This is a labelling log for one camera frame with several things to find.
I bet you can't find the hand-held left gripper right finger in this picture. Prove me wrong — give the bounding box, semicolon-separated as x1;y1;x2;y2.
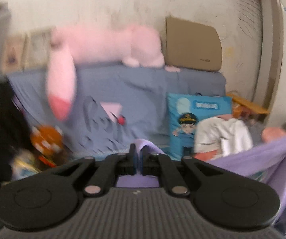
142;146;223;196

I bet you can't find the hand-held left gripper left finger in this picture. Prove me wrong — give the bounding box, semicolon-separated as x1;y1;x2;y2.
54;143;137;196

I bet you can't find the purple hoodie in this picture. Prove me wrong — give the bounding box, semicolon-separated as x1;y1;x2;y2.
117;129;286;232

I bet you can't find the blue cartoon officer cushion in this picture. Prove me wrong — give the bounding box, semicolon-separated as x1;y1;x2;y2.
167;93;233;160

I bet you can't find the coral sweater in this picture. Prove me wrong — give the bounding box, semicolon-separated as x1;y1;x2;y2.
195;151;224;162

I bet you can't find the grey-blue script print pillow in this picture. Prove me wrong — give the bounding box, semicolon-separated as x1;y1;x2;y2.
8;65;227;156

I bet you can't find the white shirt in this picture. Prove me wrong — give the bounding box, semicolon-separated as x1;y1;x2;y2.
194;117;253;158

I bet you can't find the red panda plush toy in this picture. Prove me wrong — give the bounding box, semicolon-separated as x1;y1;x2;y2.
30;126;66;166

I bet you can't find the yellow wooden rack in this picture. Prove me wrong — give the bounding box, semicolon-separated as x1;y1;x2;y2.
226;92;269;120

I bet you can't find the pink plush toy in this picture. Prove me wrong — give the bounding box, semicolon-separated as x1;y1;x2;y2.
46;25;181;121

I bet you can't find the tan cushion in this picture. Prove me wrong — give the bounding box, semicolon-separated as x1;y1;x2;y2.
165;16;222;72

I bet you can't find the pink towel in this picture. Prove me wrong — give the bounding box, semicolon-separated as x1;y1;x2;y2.
261;127;286;143

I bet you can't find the black coat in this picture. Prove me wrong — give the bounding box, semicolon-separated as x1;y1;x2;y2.
0;80;32;188

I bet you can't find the white picture frame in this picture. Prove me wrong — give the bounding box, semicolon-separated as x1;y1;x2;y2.
3;30;51;71

